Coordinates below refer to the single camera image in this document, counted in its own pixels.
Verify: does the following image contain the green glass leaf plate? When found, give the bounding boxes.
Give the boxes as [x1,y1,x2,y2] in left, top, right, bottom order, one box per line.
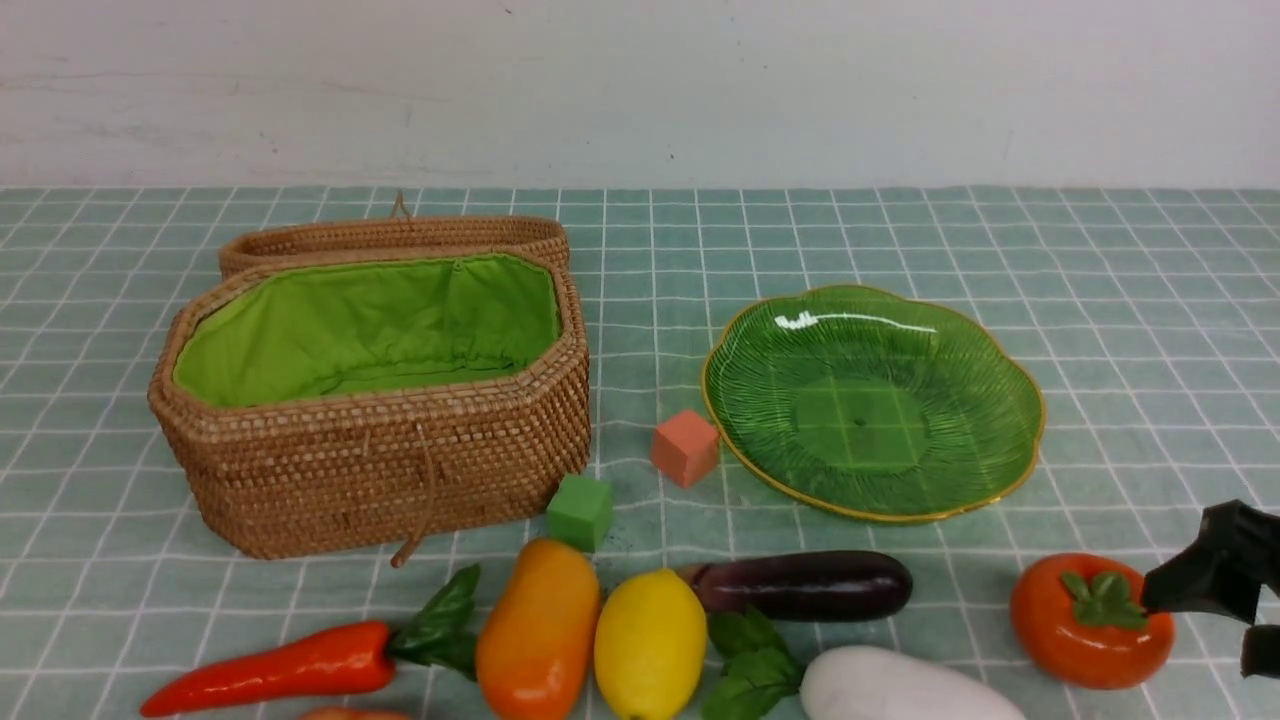
[701,284,1048,524]

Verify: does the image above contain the woven wicker basket lid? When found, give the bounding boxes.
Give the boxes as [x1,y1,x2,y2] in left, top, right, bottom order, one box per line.
[218,192,571,278]

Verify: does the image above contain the orange foam cube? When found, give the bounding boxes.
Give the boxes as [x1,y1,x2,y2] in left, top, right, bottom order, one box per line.
[650,409,721,489]

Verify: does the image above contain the purple eggplant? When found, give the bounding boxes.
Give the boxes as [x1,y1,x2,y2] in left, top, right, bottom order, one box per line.
[675,550,914,623]

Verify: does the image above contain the green foam cube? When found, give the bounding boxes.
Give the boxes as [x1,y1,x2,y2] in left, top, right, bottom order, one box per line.
[547,474,614,553]

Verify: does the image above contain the woven wicker basket green lining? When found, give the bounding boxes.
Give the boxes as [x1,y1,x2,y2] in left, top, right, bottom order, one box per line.
[148,246,593,565]

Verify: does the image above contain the orange persimmon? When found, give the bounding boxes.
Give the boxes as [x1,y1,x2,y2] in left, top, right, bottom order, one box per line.
[1009,553,1178,691]

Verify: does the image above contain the white radish with leaves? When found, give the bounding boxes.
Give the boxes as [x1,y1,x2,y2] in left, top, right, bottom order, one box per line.
[701,609,1025,719]

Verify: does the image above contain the yellow lemon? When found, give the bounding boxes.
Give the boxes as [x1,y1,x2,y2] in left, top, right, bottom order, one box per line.
[593,568,708,719]

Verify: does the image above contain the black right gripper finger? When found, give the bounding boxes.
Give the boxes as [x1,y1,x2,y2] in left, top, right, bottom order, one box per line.
[1140,500,1279,625]
[1240,624,1280,680]

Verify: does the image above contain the orange fruit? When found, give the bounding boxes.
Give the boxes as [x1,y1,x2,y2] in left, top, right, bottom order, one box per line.
[300,706,410,720]

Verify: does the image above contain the red chili pepper with leaves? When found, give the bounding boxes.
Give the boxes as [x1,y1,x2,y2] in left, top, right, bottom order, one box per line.
[140,564,481,717]

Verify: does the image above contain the orange mango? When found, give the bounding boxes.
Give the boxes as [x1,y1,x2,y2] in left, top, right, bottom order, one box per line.
[475,537,602,719]

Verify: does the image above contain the green checkered tablecloth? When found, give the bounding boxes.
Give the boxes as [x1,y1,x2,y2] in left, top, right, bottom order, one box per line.
[1,186,1279,719]

